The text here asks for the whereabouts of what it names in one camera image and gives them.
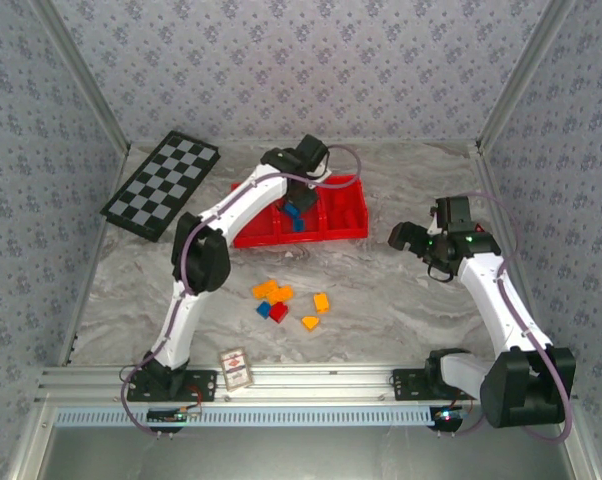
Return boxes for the red three-compartment bin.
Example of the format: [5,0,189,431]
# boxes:
[231,174,370,249]

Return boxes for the black grey chessboard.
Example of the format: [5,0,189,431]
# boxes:
[99,130,221,244]

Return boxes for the right small circuit board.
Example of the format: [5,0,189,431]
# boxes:
[433,405,472,426]

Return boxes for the playing card box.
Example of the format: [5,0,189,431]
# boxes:
[218,348,255,394]

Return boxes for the left small circuit board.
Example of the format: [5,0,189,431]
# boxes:
[147,407,202,426]

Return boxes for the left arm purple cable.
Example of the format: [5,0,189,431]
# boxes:
[119,144,363,439]

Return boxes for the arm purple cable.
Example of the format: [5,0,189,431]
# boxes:
[119,144,363,439]
[450,192,576,445]

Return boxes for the right aluminium side rail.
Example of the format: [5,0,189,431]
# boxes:
[473,144,552,364]

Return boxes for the aluminium side rail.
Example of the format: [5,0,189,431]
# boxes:
[473,144,552,364]
[60,149,130,366]

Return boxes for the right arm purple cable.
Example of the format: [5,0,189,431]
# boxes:
[450,192,576,445]

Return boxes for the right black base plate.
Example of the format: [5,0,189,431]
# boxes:
[391,367,485,401]

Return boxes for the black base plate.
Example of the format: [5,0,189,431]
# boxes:
[125,367,218,404]
[391,367,485,401]

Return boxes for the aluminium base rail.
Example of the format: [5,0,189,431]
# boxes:
[35,363,580,404]

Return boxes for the right aluminium frame post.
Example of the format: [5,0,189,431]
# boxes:
[475,0,577,151]

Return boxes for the aluminium frame post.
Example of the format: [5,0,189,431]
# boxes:
[30,0,132,154]
[475,0,577,151]

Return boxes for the blue-grey slotted cable duct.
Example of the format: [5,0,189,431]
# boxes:
[55,404,435,427]

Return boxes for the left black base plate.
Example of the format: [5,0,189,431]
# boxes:
[125,367,218,404]

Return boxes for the left aluminium side rail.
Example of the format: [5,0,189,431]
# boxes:
[60,149,130,366]

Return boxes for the left aluminium frame post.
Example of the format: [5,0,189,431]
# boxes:
[30,0,132,154]

